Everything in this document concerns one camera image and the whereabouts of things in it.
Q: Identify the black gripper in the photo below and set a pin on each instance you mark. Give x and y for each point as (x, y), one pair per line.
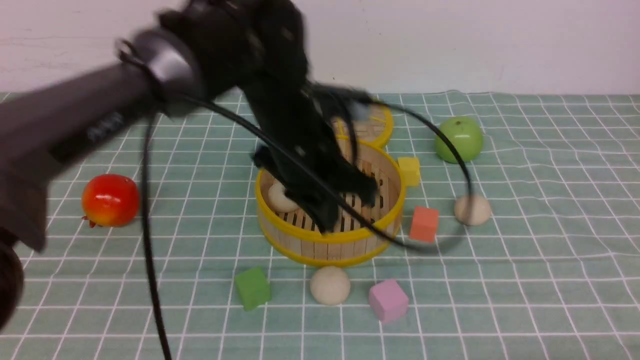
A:
(298, 120)

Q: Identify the beige bun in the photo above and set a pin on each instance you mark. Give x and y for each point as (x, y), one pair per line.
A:
(278, 201)
(330, 286)
(472, 209)

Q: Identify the beige bun front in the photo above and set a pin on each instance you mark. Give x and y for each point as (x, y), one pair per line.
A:
(330, 286)

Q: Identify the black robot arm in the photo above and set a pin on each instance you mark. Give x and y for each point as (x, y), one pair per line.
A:
(194, 54)

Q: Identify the bamboo steamer tray yellow rim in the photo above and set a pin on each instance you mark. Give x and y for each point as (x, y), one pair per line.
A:
(295, 236)

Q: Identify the woven bamboo steamer lid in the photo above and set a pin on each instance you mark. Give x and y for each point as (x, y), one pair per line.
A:
(373, 124)

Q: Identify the yellow foam cube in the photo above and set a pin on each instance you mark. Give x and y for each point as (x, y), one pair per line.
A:
(410, 170)

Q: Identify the orange foam cube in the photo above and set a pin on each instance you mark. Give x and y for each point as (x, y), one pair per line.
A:
(424, 224)

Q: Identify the pink foam cube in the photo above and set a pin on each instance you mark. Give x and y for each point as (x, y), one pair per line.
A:
(388, 301)

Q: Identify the green foam cube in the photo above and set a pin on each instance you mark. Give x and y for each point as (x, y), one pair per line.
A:
(253, 288)

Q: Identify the green toy apple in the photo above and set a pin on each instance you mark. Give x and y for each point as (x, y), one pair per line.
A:
(465, 134)

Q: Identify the green checkered tablecloth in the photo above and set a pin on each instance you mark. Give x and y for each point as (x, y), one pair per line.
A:
(554, 275)

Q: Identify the red toy pomegranate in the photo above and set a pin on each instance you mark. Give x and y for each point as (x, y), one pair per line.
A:
(110, 200)

